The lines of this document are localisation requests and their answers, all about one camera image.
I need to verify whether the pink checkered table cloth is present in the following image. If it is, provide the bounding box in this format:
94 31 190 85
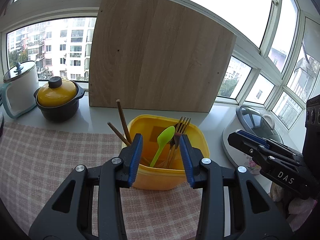
1 122 202 239

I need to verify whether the white floral rice cooker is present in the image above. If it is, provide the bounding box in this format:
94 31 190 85
222 104 284 176

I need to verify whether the yellow plastic utensil container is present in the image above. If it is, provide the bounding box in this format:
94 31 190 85
121 114 210 191

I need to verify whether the green plastic spoon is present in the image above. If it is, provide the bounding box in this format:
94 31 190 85
150 126 175 167

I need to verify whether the wooden chopstick red tip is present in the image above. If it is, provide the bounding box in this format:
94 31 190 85
116 99 132 143

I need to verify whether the white teal electric cooker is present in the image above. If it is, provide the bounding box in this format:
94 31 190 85
1 61 39 119

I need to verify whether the black camera box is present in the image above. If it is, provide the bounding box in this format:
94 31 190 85
302 95 320 171

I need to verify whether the large wooden board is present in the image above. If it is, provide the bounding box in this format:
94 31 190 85
89 0 236 113

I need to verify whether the silver metal fork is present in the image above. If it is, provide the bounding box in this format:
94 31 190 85
164 116 191 168

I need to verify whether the right hand knit glove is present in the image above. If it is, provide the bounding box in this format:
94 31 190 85
269 183 317 232

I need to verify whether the yellow lid black pot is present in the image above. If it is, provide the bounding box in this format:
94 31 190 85
34 76 85 122

